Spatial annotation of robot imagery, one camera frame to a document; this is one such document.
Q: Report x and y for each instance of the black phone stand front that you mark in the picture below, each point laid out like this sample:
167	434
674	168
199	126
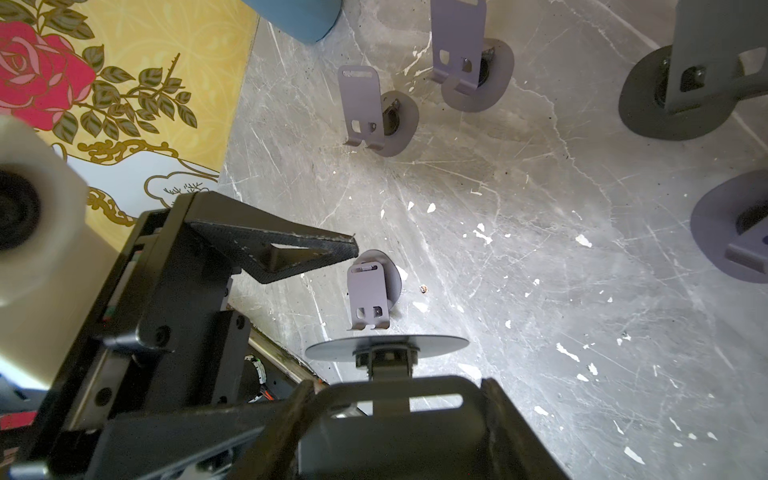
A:
394	426

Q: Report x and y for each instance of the green plant blue pot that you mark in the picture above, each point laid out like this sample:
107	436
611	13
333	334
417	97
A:
307	21

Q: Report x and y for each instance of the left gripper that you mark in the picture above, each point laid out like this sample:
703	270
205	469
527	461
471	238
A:
144	389

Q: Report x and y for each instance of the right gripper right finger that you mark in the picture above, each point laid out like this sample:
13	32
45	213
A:
514	450

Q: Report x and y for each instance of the purple phone stand front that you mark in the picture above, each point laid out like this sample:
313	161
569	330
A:
374	286

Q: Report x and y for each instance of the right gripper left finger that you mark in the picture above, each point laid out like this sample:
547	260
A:
272	455

